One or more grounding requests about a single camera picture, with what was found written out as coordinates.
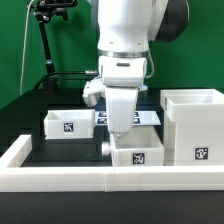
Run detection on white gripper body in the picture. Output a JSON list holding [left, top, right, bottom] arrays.
[[105, 87, 138, 134]]

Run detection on white drawer box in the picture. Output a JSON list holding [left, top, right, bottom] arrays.
[[44, 109, 95, 139], [101, 126, 164, 167]]

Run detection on white drawer cabinet frame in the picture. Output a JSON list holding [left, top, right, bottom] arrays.
[[160, 89, 224, 166]]

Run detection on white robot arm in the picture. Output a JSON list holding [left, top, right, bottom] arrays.
[[83, 0, 189, 137]]

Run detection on white fiducial marker plate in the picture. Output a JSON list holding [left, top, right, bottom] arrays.
[[95, 111, 161, 126]]

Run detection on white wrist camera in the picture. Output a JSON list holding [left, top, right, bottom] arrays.
[[82, 78, 105, 107]]

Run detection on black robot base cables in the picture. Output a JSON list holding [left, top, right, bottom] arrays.
[[33, 69, 99, 90]]

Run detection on white workspace border frame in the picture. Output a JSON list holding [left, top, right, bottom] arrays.
[[0, 135, 224, 192]]

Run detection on black camera stand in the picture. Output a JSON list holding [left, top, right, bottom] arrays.
[[29, 0, 78, 90]]

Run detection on white hanging cable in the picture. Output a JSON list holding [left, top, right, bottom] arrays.
[[19, 0, 36, 96]]

